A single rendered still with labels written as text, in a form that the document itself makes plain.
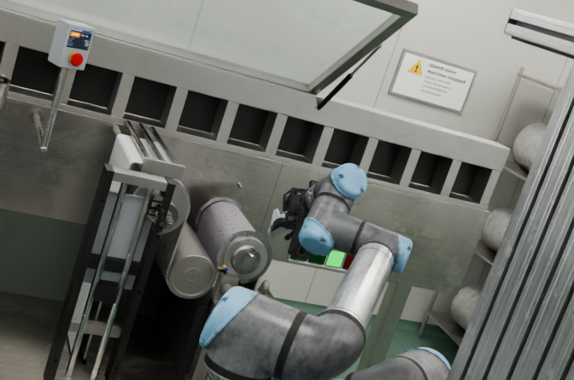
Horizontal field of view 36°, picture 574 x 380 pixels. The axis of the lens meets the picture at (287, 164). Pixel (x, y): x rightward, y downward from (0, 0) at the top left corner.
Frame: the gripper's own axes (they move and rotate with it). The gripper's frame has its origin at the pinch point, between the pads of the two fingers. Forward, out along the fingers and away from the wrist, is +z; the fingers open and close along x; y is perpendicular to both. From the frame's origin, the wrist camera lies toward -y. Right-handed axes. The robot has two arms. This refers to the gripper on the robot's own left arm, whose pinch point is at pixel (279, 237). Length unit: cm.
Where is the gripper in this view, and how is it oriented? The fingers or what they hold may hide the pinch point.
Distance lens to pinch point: 208.2
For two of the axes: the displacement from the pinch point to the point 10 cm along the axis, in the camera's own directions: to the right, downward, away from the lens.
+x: -9.0, -2.1, -3.8
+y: 0.4, -9.1, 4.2
